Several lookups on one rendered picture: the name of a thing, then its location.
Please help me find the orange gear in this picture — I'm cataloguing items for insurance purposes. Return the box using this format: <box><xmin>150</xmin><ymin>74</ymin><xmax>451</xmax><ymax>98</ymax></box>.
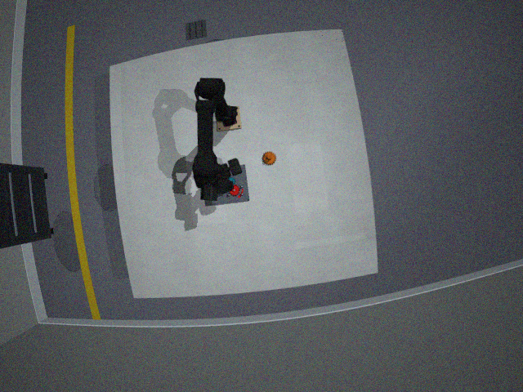
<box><xmin>262</xmin><ymin>152</ymin><xmax>276</xmax><ymax>165</ymax></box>

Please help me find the red gear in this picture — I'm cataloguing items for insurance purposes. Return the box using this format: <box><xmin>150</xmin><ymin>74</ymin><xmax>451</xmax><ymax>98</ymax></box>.
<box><xmin>229</xmin><ymin>185</ymin><xmax>240</xmax><ymax>196</ymax></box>

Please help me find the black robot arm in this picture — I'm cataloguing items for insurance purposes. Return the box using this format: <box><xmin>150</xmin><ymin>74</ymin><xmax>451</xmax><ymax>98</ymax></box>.
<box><xmin>192</xmin><ymin>78</ymin><xmax>238</xmax><ymax>201</ymax></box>

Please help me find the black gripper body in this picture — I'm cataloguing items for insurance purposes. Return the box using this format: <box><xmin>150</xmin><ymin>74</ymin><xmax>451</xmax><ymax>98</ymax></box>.
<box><xmin>195</xmin><ymin>158</ymin><xmax>242</xmax><ymax>188</ymax></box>

